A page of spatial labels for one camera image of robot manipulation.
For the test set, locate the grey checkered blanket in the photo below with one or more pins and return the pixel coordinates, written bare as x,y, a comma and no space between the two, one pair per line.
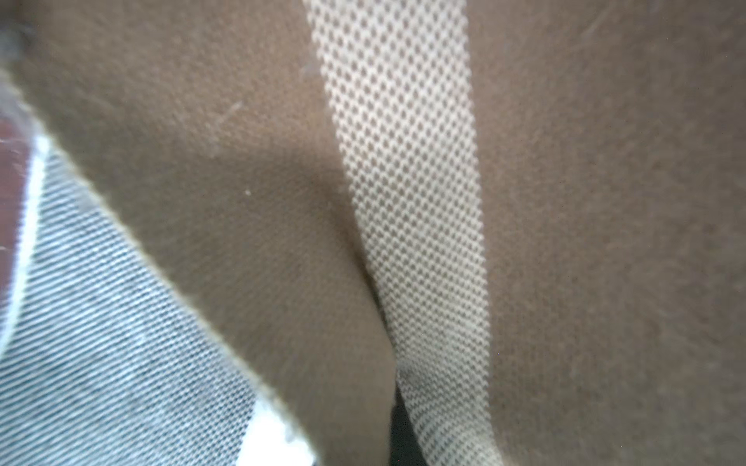
100,364

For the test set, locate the brown beige striped blanket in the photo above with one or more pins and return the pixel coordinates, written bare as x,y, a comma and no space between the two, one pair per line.
427,232

